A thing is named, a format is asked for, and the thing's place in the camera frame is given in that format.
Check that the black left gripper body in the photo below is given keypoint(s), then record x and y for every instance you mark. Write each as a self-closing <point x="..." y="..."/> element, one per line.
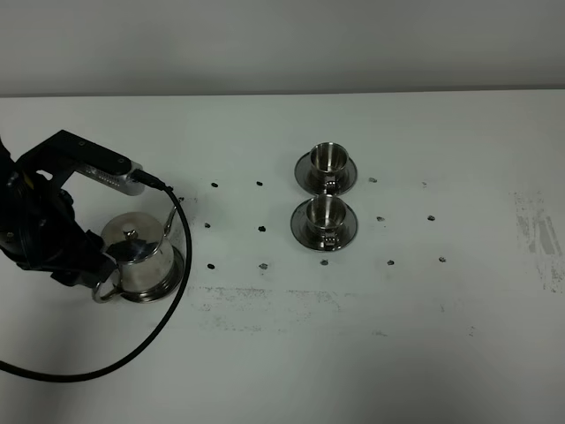
<point x="39" y="231"/>

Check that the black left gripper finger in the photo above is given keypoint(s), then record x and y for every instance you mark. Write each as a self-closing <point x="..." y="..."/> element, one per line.
<point x="95" y="244"/>
<point x="95" y="269"/>

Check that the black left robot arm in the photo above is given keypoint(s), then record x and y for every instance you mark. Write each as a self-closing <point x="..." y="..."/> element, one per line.
<point x="4" y="163"/>

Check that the stainless steel teapot trivet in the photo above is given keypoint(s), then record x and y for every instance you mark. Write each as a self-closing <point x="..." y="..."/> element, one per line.
<point x="154" y="278"/>

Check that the near stainless steel saucer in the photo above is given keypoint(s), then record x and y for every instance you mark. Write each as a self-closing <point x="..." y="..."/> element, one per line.
<point x="307" y="238"/>

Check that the stainless steel saucer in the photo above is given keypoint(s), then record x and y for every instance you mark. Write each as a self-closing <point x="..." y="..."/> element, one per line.
<point x="305" y="178"/>
<point x="307" y="238"/>

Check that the far stainless steel saucer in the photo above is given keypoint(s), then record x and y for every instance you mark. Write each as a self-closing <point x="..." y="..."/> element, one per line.
<point x="305" y="178"/>

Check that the near stainless steel teacup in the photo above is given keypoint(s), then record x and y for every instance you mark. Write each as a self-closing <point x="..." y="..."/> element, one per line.
<point x="325" y="216"/>

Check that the stainless steel teacup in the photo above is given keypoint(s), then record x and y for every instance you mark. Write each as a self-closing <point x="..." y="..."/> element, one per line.
<point x="328" y="167"/>
<point x="325" y="216"/>

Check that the far stainless steel teacup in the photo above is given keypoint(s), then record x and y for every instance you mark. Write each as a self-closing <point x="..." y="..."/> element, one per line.
<point x="328" y="167"/>

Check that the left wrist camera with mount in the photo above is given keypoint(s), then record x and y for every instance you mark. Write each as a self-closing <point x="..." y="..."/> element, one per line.
<point x="64" y="153"/>

